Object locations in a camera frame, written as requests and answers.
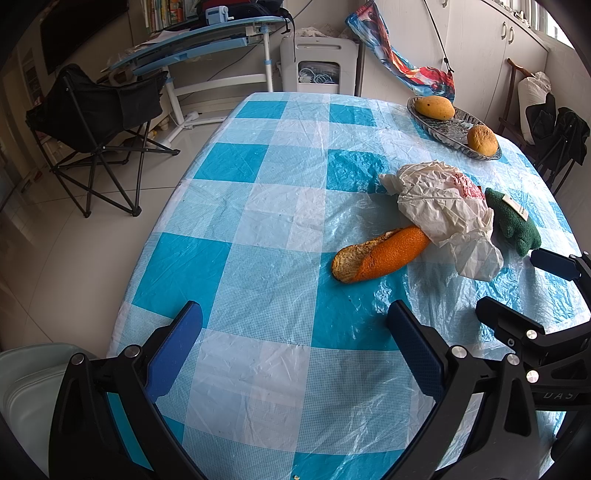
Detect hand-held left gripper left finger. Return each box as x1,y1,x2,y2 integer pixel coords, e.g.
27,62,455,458
48,300,204,480

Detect colourful printed hanging bag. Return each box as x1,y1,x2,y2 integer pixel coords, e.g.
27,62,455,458
346,0,455,102

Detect white stuffed bag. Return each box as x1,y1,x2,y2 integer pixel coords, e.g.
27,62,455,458
517,71,552,144

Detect black folding camping chair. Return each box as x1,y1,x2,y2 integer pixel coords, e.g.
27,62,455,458
25,64,181,217

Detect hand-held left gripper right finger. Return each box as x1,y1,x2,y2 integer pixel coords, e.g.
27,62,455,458
385,300,540,480

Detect yellow mango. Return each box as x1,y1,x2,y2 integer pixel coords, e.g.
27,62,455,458
414,95,455,121

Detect blue checkered tablecloth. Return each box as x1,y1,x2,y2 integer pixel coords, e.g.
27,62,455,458
106,92,585,480

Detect orange peel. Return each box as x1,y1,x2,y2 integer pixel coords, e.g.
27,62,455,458
331,227,431,283

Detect folded black chairs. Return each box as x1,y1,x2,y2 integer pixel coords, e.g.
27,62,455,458
526,92,591,195

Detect orange fruit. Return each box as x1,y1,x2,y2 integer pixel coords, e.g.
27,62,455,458
467,124,498,155

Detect blue study desk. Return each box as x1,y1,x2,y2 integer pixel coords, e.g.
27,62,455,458
108,16,289,139

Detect green plush toy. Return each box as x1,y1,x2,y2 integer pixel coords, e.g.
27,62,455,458
484,188,542,257

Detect white floor appliance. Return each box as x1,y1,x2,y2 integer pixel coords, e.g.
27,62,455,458
280,37,361,97

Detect row of books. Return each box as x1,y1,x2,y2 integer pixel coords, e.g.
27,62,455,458
143,0,199,33

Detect black wall television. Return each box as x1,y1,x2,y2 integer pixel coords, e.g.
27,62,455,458
39,0,130,75

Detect white paper wrapper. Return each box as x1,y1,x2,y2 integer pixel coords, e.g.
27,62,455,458
379,160,504,281

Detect glass fruit bowl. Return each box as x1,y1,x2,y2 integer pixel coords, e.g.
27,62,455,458
407,96,502,161

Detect wooden chair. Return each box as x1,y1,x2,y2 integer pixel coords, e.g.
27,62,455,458
498,58,541,148

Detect dark blue backpack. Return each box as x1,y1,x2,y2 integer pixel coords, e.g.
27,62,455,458
194,0,296,33

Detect white cabinet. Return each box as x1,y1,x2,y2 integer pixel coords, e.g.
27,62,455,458
425,0,550,139

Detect pale blue sofa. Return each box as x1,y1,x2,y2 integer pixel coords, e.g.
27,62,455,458
0,344,98,480

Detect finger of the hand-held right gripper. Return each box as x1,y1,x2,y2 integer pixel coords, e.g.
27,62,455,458
475,296,591,358
530,248,591,282

